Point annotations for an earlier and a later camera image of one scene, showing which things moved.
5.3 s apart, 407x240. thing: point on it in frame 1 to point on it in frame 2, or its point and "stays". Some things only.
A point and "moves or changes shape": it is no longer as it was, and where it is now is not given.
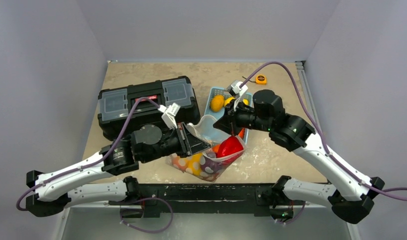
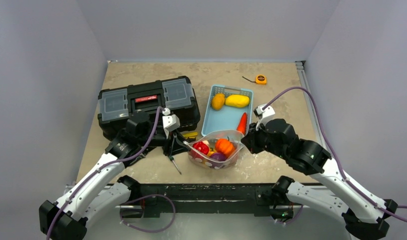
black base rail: [256, 198] stays
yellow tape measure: [260, 79] stays
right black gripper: [231, 116] to [251, 139]
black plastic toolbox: [115, 105] stays
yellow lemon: [217, 103] stays
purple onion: [209, 166] to [218, 156]
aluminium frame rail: [308, 94] stays
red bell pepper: [229, 146] moves or changes shape
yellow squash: [227, 100] stays
